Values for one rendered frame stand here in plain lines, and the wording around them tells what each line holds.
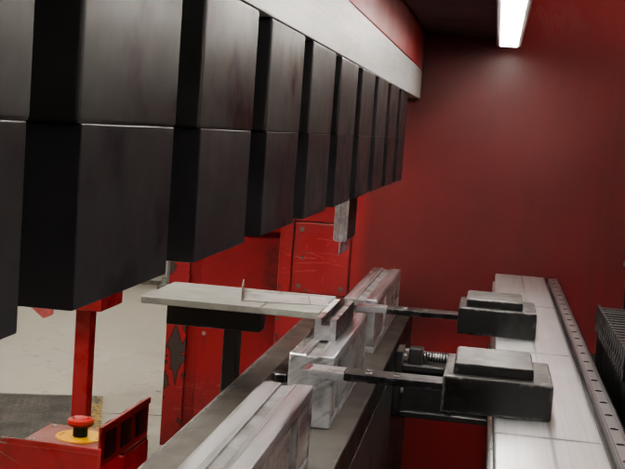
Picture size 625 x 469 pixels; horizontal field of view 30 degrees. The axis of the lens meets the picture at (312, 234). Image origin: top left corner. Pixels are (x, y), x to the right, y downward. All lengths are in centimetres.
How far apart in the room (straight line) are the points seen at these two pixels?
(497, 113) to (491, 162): 10
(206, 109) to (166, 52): 9
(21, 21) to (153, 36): 16
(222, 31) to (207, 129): 6
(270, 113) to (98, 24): 39
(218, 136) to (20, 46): 31
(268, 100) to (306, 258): 174
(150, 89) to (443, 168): 200
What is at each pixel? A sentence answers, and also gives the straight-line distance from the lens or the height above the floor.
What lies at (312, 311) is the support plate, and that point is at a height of 100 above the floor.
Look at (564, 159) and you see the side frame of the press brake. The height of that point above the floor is 123.
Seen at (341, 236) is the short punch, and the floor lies 111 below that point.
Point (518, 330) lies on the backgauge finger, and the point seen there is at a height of 100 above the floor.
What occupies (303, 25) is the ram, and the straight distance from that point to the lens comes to 102.
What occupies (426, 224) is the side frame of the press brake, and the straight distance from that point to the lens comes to 258.
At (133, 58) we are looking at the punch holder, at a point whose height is 129.
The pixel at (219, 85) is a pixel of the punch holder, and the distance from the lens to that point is 73.
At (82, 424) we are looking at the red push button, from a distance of 177.
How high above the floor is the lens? 126
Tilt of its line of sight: 5 degrees down
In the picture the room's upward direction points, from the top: 4 degrees clockwise
